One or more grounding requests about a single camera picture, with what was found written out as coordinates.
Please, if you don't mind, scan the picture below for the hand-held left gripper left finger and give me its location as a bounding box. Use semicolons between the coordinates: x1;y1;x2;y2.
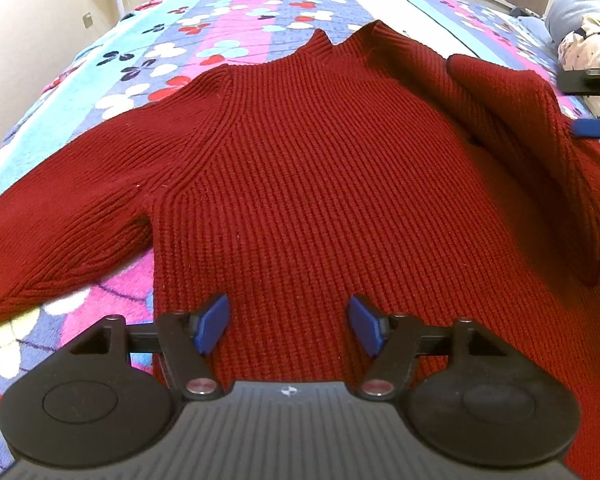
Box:
67;294;231;402

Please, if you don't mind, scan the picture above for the blue pillow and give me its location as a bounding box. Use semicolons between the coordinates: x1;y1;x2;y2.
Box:
545;0;600;47

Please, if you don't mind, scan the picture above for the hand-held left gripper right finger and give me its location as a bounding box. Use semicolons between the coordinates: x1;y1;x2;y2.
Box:
346;294;509;402

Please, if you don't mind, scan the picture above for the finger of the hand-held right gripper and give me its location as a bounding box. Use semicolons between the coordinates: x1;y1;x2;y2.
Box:
571;119;600;139
555;66;600;97

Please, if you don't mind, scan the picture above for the floral fleece blanket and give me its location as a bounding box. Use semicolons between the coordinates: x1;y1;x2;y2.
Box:
0;0;600;463

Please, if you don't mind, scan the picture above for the red knit sweater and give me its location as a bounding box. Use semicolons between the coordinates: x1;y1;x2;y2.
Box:
0;19;600;480

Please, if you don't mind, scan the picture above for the cream stuffed toy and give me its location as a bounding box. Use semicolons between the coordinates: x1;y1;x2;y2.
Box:
557;15;600;72

